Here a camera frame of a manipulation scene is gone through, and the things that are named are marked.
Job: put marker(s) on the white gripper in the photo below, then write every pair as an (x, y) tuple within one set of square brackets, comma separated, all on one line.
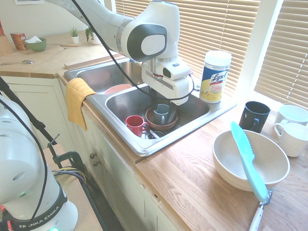
[(175, 90)]

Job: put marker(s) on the teal plastic serrated knife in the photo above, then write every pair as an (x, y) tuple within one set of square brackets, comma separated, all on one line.
[(245, 154)]

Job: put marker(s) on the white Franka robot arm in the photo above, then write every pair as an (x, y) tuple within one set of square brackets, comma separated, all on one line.
[(149, 24)]

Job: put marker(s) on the stainless steel double sink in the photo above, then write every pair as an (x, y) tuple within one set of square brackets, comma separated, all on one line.
[(192, 108)]

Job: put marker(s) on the metal sink drain strainer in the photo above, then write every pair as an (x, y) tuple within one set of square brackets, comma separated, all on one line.
[(156, 134)]

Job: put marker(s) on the wooden knife block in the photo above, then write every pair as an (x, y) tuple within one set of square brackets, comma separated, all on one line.
[(5, 47)]

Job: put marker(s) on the grey-blue mug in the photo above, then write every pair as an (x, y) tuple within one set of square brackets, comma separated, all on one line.
[(160, 116)]

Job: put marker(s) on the brown bowl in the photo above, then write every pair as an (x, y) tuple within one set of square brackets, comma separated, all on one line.
[(154, 125)]

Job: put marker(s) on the red cup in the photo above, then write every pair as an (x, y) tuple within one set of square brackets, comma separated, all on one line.
[(134, 125)]

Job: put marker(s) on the pink bowl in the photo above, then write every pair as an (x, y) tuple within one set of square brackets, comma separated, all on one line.
[(115, 89)]

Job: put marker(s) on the Lysol wipes canister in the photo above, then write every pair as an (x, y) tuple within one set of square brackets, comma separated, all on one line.
[(214, 79)]

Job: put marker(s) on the cream ceramic bowl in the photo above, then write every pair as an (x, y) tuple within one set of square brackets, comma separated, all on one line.
[(226, 154)]

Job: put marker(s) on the black mug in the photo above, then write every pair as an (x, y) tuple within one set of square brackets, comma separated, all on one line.
[(250, 115)]

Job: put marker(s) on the yellow cloth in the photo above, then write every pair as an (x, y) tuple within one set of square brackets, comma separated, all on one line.
[(75, 101)]

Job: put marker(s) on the round cabinet knob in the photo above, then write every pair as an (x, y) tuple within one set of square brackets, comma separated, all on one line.
[(92, 156), (96, 163)]

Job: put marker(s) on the trailing plant in white pot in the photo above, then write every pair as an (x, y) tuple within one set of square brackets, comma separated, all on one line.
[(95, 39)]

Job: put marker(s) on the beige window blind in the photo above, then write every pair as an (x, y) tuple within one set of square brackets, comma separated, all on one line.
[(288, 60), (216, 24)]

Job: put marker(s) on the black clamp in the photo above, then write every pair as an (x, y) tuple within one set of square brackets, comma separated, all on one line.
[(72, 156)]

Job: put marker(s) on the small plant in white pot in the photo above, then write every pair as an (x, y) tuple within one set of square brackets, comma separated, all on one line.
[(75, 38)]

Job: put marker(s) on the white mug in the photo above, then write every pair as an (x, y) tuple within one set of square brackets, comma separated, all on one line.
[(291, 114), (296, 142)]

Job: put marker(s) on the green bowl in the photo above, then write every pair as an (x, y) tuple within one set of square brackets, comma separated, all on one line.
[(37, 47)]

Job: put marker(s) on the black pole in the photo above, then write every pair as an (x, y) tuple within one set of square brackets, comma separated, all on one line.
[(24, 108)]

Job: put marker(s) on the metal spoon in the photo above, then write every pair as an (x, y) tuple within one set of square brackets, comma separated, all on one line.
[(27, 61)]

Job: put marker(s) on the white paper napkin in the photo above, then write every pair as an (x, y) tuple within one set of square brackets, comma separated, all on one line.
[(33, 39)]

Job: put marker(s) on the orange cardboard box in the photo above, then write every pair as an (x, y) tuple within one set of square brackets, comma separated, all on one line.
[(17, 42)]

